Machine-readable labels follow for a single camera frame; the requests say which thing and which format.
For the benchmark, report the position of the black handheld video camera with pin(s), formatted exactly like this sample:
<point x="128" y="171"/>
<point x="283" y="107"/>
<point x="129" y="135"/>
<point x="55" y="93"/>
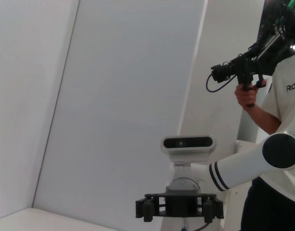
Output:
<point x="244" y="69"/>

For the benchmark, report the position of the green overhead bar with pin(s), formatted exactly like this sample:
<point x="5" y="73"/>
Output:
<point x="292" y="3"/>

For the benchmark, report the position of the person in white t-shirt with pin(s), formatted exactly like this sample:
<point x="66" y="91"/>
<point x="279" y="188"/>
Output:
<point x="289" y="108"/>

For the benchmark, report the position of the person right forearm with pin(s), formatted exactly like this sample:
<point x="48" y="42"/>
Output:
<point x="263" y="118"/>

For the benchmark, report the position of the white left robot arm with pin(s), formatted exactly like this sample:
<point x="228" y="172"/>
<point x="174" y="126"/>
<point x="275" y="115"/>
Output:
<point x="246" y="166"/>

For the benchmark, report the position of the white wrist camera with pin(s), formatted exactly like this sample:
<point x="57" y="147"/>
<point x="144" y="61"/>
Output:
<point x="187" y="144"/>

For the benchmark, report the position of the black foam padded bracket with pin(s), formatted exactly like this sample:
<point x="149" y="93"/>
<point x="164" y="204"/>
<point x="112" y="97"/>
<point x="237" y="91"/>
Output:
<point x="178" y="207"/>

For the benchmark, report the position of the aluminium frame rail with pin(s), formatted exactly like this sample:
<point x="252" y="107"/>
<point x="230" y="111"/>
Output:
<point x="274" y="41"/>

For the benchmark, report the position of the person right hand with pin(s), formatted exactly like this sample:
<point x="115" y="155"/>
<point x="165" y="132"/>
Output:
<point x="245" y="96"/>

